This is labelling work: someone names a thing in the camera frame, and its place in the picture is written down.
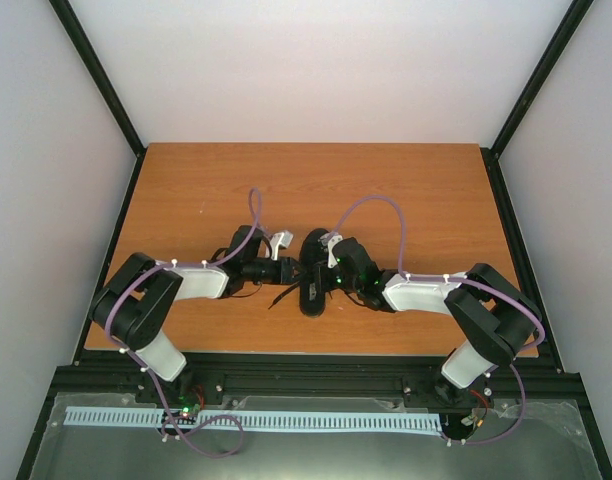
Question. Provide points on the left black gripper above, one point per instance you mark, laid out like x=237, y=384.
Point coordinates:
x=285, y=274

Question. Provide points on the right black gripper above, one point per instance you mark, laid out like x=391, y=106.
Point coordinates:
x=322, y=282

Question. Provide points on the black shoelace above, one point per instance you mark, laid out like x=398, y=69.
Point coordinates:
x=293, y=286

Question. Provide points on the black canvas shoe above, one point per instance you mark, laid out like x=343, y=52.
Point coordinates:
x=311, y=253

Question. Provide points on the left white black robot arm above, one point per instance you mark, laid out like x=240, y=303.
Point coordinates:
x=138, y=297

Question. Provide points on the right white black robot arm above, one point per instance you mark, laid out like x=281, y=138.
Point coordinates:
x=497, y=320

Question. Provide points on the left green-lit circuit board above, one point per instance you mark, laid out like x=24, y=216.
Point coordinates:
x=188, y=412

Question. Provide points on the right small circuit board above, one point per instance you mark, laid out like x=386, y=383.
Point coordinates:
x=475, y=419

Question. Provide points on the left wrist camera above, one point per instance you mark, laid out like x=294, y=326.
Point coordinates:
x=279, y=241

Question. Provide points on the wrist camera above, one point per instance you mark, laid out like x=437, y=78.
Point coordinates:
x=279, y=241
x=329, y=241

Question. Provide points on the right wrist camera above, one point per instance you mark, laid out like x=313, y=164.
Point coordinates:
x=329, y=241

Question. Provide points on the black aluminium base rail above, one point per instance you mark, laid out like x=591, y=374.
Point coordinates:
x=415, y=380

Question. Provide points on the light blue slotted cable duct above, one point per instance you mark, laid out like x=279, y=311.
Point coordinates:
x=259, y=421

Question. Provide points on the left black frame post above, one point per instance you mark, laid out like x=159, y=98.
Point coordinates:
x=86, y=51

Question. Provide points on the black frame post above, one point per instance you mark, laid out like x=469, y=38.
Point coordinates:
x=86, y=51
x=557, y=44

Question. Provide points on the right black frame post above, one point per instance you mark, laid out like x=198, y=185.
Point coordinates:
x=557, y=44

